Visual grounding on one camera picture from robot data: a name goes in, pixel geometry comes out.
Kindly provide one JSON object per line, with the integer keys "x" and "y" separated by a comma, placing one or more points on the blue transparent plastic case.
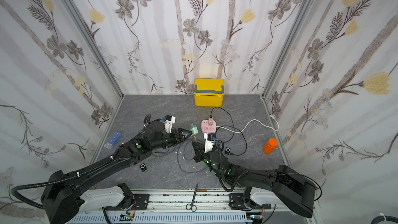
{"x": 113, "y": 140}

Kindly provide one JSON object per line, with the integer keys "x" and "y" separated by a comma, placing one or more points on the black mp3 player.
{"x": 227, "y": 151}
{"x": 143, "y": 167}

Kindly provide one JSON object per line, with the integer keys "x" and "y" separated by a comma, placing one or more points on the yellow storage box grey handle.
{"x": 208, "y": 92}

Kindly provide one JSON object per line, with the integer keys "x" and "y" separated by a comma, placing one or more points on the white slotted cable duct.
{"x": 181, "y": 218}

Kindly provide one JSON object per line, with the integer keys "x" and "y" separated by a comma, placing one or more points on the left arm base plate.
{"x": 138, "y": 202}

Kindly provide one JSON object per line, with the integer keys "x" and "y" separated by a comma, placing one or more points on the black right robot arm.
{"x": 296, "y": 191}

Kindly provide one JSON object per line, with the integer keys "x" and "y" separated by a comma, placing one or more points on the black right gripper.
{"x": 201, "y": 153}

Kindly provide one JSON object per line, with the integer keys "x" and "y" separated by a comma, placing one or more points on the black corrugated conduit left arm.
{"x": 75, "y": 183}

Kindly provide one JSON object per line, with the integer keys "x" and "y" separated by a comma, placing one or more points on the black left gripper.
{"x": 180, "y": 136}

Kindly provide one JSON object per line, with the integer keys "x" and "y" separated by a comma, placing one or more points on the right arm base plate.
{"x": 243, "y": 202}

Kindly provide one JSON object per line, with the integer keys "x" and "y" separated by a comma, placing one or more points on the black handled scissors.
{"x": 191, "y": 206}

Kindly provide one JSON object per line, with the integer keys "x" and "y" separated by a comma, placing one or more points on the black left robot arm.
{"x": 63, "y": 195}

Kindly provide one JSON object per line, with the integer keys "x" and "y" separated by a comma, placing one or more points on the green usb charger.
{"x": 194, "y": 130}

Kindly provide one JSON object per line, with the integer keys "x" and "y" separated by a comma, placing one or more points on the orange cylindrical bottle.
{"x": 270, "y": 146}

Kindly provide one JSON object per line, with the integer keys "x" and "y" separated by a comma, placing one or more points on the pink power strip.
{"x": 208, "y": 126}

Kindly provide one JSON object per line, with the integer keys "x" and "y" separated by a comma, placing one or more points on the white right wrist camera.
{"x": 210, "y": 140}

